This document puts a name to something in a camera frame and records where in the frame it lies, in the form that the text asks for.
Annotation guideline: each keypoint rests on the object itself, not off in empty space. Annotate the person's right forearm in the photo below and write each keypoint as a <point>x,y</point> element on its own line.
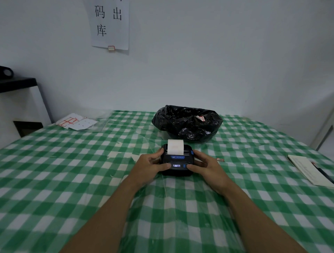
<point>263,224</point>

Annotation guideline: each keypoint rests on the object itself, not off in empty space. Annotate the white label backing sheet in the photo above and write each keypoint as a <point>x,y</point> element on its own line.
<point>84,123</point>

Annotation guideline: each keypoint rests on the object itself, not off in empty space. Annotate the person's right thumb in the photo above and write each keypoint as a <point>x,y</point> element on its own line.
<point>194,168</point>

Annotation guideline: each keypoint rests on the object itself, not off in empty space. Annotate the black plastic garbage bag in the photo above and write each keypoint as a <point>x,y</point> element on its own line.
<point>187,122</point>

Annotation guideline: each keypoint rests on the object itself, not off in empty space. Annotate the white cabinet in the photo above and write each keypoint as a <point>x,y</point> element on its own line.
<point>23,109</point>

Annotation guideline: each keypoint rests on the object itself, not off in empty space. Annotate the green checkered tablecloth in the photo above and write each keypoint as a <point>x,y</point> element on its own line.
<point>167,182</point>

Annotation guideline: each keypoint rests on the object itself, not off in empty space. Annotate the white paper wall sign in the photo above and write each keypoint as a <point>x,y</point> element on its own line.
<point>109,23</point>

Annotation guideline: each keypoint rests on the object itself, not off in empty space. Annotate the black tape dispenser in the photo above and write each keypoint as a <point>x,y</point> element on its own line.
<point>5,72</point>

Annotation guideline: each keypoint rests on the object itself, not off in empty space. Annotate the person's right middle finger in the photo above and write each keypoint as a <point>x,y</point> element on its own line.
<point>201,163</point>

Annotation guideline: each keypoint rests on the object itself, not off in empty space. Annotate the white label paper strip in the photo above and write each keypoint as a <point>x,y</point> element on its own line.
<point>175,147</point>

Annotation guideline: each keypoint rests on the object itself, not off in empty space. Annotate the person's left forearm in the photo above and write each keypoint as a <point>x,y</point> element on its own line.
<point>101,221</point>

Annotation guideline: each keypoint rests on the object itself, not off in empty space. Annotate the white notebook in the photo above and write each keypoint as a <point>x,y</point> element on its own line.
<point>310,170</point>

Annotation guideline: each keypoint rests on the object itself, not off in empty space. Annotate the red-bordered label sheet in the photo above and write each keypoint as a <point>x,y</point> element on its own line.
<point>69,121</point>

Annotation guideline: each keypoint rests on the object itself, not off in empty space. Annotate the discarded label in bag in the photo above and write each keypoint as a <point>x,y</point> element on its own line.
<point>201,118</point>

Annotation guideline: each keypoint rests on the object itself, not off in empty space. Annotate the person's left thumb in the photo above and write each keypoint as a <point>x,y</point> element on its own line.
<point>163,166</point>

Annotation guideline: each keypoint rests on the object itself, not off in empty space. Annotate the black pen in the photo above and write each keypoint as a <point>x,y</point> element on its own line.
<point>323,172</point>

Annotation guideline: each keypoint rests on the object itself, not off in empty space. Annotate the person's left hand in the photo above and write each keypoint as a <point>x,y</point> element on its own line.
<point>145,166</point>

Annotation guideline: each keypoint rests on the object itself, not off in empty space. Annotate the person's right hand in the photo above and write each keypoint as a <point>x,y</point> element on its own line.
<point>212,169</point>

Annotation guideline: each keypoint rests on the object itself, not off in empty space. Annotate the black shelf board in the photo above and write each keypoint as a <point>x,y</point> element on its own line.
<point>17,84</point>

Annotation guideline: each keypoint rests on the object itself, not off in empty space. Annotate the black portable label printer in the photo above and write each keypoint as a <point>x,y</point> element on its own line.
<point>177,163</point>

